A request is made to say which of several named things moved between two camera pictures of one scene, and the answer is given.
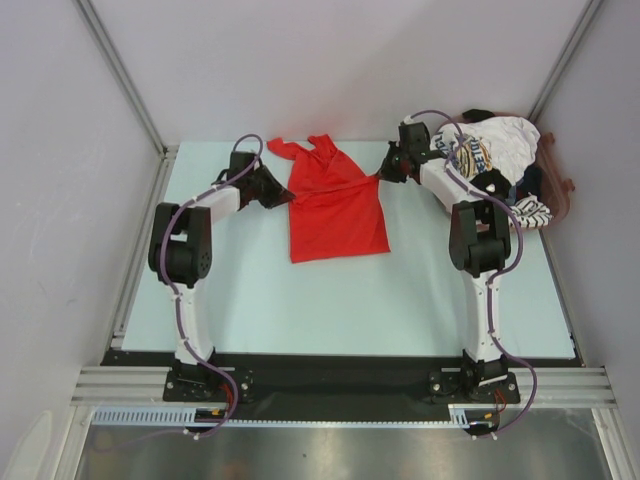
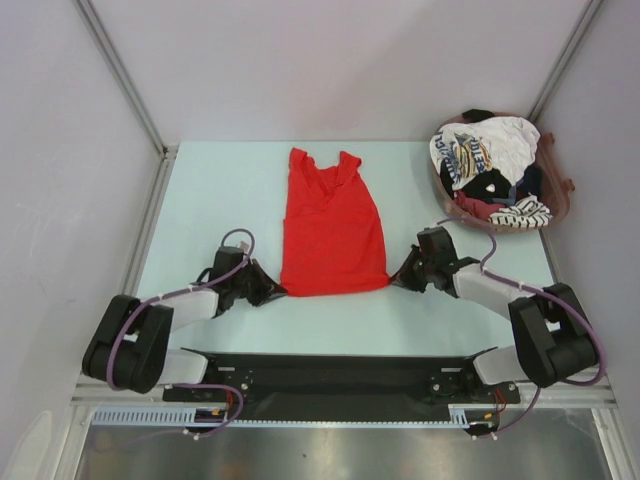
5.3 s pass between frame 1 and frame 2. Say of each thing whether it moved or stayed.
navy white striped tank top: stayed
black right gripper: moved
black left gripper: moved
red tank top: moved
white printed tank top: stayed
